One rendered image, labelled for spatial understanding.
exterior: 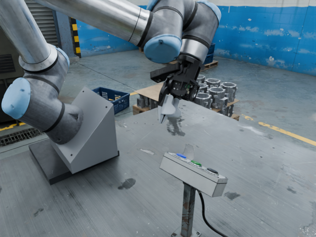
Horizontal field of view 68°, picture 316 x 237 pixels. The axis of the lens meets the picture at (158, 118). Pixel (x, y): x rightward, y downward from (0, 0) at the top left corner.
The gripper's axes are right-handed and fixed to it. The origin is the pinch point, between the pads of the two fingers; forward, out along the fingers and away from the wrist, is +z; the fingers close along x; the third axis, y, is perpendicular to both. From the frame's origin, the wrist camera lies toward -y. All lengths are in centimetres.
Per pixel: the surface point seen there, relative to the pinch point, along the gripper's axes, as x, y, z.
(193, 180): -3.6, 19.3, 11.3
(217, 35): 526, -296, -279
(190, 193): 1.2, 17.8, 15.9
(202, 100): 159, -72, -33
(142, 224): 7.6, 3.5, 34.7
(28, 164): -2, -57, 41
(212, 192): -3.6, 24.7, 11.7
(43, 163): -1, -49, 37
